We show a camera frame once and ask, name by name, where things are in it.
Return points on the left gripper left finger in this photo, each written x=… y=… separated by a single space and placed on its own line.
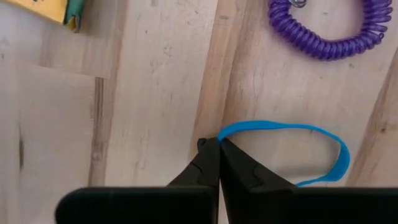
x=155 y=205

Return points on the blue rubber band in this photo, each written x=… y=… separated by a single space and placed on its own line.
x=264 y=125

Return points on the small yellow crayon box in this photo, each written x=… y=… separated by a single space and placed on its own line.
x=46 y=9

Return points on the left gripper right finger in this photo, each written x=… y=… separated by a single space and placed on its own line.
x=280 y=205

